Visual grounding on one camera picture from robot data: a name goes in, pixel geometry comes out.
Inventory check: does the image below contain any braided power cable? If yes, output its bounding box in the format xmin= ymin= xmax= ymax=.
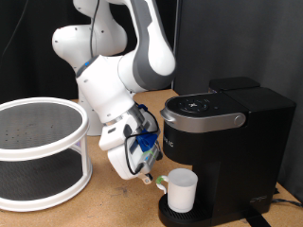
xmin=272 ymin=198 xmax=303 ymax=208

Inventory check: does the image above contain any white two-tier turntable shelf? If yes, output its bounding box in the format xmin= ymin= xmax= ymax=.
xmin=0 ymin=96 xmax=94 ymax=213

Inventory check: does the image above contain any black camera cable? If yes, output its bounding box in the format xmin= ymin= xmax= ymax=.
xmin=89 ymin=0 xmax=160 ymax=176

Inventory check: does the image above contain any silver handle brewer lid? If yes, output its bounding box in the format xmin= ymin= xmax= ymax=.
xmin=159 ymin=92 xmax=250 ymax=133

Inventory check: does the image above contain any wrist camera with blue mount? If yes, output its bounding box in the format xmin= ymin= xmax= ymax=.
xmin=127 ymin=132 xmax=164 ymax=171

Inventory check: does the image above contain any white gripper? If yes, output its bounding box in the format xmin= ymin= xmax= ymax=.
xmin=107 ymin=138 xmax=159 ymax=185

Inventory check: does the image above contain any black drip tray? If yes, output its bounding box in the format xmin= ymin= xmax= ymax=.
xmin=158 ymin=193 xmax=213 ymax=227

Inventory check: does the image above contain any white mug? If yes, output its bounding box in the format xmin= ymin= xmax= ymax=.
xmin=155 ymin=167 xmax=199 ymax=214

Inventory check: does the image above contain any black Keurig coffee machine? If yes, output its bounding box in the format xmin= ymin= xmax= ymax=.
xmin=158 ymin=86 xmax=297 ymax=227

